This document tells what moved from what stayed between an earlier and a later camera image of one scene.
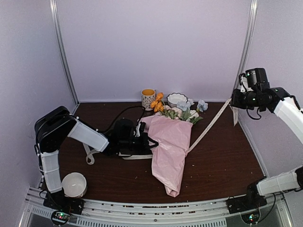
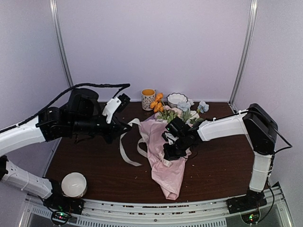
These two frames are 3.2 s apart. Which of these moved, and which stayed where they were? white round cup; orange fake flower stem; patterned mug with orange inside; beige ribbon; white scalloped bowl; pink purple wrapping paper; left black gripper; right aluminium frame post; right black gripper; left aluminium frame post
Moved: beige ribbon; pink purple wrapping paper; left black gripper; right black gripper
Stayed: white round cup; right aluminium frame post; orange fake flower stem; left aluminium frame post; patterned mug with orange inside; white scalloped bowl
